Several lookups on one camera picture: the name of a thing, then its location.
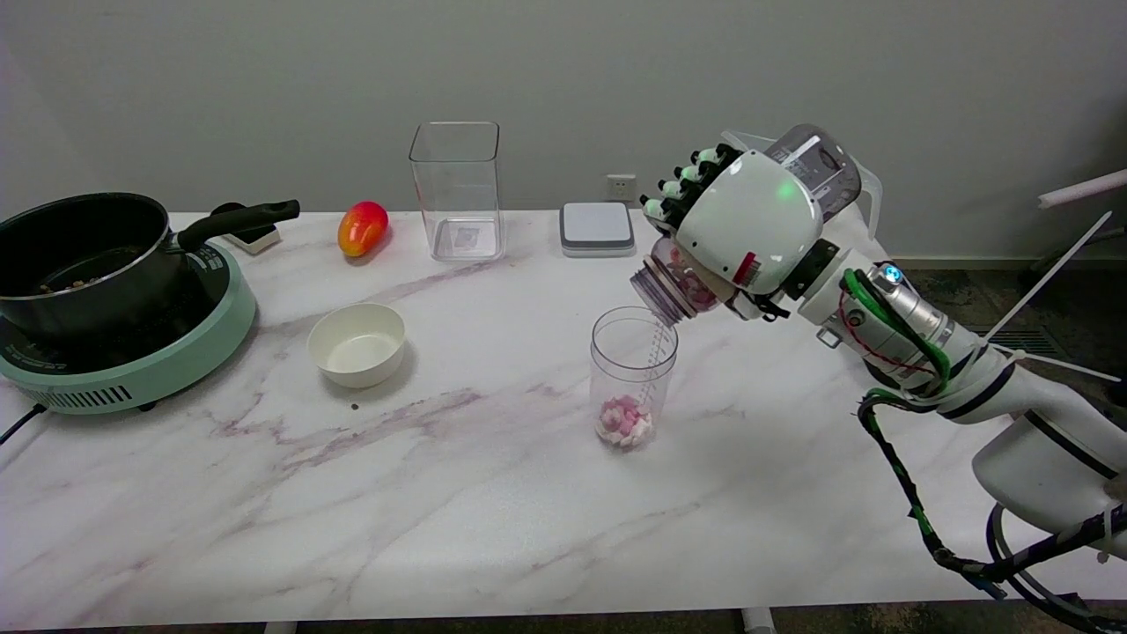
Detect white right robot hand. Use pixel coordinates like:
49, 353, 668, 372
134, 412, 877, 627
640, 125, 862, 322

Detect clear candy jar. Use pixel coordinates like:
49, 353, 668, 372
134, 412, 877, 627
630, 236, 725, 328

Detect transparent measuring cup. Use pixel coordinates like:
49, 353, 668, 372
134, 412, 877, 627
590, 306, 679, 450

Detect clear plastic pitcher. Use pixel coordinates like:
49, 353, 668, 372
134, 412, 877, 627
722, 130, 883, 243

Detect grey white square lid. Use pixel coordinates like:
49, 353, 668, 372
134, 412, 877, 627
560, 202, 637, 258

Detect pink white candies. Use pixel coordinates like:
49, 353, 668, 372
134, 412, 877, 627
597, 394, 654, 448

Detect tall square clear container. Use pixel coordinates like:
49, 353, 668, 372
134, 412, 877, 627
409, 122, 506, 262

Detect dark floor vent grille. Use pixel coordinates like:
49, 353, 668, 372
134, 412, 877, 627
991, 328, 1057, 355

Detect white zip tie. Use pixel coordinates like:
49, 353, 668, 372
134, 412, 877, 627
995, 345, 1123, 383
984, 211, 1112, 340

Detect white padded bar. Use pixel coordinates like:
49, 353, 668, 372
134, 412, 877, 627
1039, 169, 1127, 210

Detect red yellow mango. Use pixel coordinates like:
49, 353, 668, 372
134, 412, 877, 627
338, 201, 389, 258

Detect white bowl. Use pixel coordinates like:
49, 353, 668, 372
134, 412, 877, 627
307, 303, 407, 389

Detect black and white small device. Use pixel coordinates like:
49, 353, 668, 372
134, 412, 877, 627
211, 203, 283, 256

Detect green induction cooker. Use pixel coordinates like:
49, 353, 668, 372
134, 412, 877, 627
0, 240, 258, 416

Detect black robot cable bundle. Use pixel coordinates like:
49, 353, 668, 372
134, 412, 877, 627
836, 264, 1127, 631

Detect black pot with handle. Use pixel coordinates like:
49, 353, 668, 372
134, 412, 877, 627
0, 193, 301, 340

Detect black cooker power cord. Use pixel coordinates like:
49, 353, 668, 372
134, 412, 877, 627
0, 403, 45, 446

